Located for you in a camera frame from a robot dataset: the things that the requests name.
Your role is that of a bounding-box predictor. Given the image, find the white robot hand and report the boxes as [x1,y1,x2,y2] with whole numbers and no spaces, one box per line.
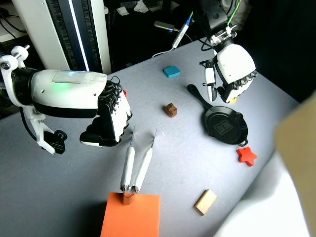
[31,70,133,148]
[199,43,258,104]

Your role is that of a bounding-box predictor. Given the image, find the brown toy meat chunk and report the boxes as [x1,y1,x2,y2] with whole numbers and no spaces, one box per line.
[164,103,179,118]

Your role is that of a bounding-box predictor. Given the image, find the metal tongs with taped handles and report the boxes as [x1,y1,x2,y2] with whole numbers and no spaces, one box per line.
[120,124,158,205]

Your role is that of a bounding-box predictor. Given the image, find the black cast iron pan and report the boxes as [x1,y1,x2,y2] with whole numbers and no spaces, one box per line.
[187,83,249,146]

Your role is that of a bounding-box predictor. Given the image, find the white stick adapter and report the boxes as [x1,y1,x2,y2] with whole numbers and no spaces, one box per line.
[171,23,190,49]

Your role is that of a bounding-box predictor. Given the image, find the teal rounded block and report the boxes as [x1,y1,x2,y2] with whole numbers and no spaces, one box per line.
[163,66,181,79]

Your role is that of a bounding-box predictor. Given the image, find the white and black column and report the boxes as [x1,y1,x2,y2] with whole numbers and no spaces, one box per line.
[11,0,112,75]

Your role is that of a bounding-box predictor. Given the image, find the grey flat device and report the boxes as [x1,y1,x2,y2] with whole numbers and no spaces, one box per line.
[154,21,176,32]

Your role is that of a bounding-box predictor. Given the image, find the red star block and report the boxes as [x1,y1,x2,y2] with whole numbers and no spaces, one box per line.
[236,146,258,167]

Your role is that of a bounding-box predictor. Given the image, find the grey table cloth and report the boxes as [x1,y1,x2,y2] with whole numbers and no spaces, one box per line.
[0,39,301,237]

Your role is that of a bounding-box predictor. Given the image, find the beige cardboard sheet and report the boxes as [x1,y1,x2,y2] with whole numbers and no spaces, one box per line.
[275,90,316,237]

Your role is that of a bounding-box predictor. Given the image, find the crumpled white paper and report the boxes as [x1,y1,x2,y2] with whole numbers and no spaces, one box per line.
[133,0,150,13]

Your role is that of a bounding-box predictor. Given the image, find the plain wooden block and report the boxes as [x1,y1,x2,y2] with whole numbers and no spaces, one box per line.
[194,189,218,216]

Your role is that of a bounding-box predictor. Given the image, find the orange box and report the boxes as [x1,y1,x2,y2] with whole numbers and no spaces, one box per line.
[100,192,161,237]

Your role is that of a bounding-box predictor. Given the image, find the white cloth backdrop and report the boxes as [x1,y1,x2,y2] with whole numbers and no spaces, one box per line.
[214,150,312,237]

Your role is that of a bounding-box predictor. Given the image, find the white cable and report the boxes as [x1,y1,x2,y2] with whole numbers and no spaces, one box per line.
[152,32,193,59]

